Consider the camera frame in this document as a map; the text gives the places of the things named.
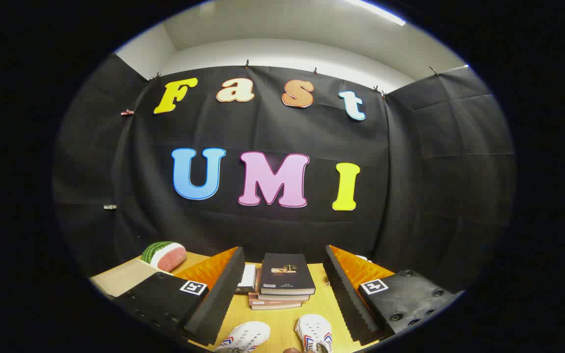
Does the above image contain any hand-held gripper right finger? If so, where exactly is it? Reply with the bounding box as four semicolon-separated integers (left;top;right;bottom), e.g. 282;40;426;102
323;245;464;346

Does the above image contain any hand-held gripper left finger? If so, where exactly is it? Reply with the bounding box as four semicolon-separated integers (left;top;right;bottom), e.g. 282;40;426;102
113;247;247;347

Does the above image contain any white canvas shoe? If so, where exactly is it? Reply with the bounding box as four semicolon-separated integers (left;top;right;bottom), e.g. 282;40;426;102
295;314;333;353
215;321;271;353

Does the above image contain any beige fabric storage box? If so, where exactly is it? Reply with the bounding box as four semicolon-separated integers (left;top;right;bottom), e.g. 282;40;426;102
90;258;161;298

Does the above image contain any white portrait cover book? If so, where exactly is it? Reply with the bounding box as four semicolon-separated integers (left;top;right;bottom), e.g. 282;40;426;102
236;264;257;294

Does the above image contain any reddish brown book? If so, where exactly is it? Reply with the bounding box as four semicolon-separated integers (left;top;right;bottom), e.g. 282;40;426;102
248;293;304;311

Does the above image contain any dark brown book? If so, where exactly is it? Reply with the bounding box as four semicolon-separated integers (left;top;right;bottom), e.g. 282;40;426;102
256;267;311;302

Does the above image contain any black hardcover book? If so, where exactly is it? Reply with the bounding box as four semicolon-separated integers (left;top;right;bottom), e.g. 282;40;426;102
259;253;316;296

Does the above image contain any watermelon slice toy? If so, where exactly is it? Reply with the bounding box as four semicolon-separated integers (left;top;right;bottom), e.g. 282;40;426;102
141;241;187;273

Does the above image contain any black backdrop cloth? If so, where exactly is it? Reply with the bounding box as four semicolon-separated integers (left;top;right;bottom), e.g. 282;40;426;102
53;53;516;295

